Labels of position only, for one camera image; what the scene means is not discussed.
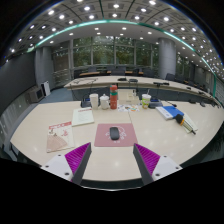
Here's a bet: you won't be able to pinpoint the pink printed mouse pad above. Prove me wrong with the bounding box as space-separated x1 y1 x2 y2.
93 122 139 148

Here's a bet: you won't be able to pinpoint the white booklet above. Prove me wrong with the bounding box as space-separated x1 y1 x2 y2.
182 113 199 133

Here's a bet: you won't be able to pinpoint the beige cardboard box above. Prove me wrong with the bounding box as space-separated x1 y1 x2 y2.
117 89 141 106

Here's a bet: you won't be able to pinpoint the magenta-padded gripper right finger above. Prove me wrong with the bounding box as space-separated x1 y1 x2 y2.
133 143 183 186

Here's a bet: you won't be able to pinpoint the white paper sheet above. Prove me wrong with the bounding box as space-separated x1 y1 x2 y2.
71 106 95 127

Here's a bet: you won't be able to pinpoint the green printed paper cup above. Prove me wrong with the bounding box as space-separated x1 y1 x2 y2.
141 93 152 110

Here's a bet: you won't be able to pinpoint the ceiling lights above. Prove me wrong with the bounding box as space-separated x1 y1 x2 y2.
8 0 224 73

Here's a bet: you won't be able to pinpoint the long curved conference table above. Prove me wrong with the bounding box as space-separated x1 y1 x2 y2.
63 75 221 104

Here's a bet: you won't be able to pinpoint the colourful sticker sheet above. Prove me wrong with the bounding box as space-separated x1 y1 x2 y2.
117 104 140 113

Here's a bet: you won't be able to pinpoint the red bottle with green band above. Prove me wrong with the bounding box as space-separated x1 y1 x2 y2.
109 84 119 110

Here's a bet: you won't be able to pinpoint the dark conference chairs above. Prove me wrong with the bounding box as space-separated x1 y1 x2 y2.
73 64 218 104

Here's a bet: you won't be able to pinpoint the white lidded mug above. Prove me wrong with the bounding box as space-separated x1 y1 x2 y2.
99 93 110 110

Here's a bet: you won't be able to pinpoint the black computer mouse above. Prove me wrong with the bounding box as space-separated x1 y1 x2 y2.
109 126 120 141

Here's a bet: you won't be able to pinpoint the white paper cup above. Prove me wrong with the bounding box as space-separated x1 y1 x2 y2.
89 93 100 110

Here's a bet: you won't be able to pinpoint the white floor appliance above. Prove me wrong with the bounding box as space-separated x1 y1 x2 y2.
40 80 52 98

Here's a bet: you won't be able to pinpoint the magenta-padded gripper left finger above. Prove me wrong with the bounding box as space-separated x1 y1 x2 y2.
41 142 93 185

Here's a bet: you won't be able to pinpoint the blue and white book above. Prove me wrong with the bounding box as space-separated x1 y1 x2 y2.
155 105 185 121

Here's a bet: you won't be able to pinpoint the black gooseneck desk microphone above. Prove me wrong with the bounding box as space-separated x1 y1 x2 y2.
80 79 98 108
148 98 164 109

